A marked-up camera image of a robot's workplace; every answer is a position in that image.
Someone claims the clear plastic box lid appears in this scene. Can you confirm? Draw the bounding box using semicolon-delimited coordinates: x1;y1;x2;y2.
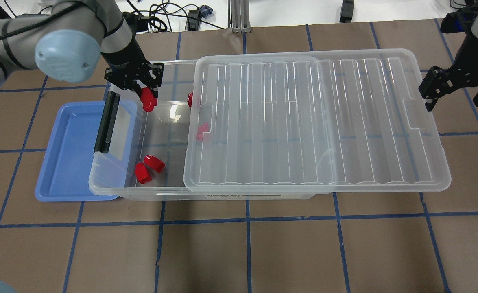
183;49;452;195

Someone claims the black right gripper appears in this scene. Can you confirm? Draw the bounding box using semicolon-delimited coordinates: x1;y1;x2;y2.
419;62;478;112

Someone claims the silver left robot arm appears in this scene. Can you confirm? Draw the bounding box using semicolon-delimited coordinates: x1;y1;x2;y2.
0;0;164;95

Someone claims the aluminium frame post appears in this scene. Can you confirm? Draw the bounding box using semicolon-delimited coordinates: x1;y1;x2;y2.
228;0;251;33

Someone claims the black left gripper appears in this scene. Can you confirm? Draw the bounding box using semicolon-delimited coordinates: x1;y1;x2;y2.
104;61;163;100

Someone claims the black power adapter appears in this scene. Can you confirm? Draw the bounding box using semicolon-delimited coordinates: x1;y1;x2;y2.
339;0;355;23

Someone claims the black box latch handle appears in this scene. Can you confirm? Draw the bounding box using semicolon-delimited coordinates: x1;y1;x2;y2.
93;90;120;154

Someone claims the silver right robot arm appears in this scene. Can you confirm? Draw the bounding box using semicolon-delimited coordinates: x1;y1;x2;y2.
419;0;478;111

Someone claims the red block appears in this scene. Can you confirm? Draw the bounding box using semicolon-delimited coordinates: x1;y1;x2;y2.
140;87;157;112
187;92;194;108
143;155;166;174
134;162;153;185
196;122;210;142

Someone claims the blue plastic tray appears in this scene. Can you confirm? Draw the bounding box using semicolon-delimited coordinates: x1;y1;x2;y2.
35;100;141;202

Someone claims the clear plastic storage box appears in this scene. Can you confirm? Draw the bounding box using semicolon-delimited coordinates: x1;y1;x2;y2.
88;59;312;201

